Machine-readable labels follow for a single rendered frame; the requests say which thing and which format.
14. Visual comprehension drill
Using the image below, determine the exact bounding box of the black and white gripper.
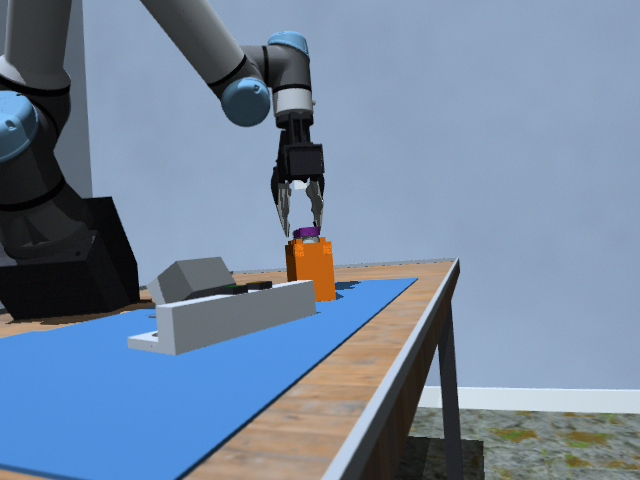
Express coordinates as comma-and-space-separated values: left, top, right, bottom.
271, 111, 325, 237

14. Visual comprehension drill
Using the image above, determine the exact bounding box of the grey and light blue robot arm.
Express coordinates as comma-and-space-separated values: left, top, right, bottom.
0, 0, 316, 258

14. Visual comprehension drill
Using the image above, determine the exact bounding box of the blue flat mat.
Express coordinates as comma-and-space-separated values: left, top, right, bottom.
0, 278, 418, 480

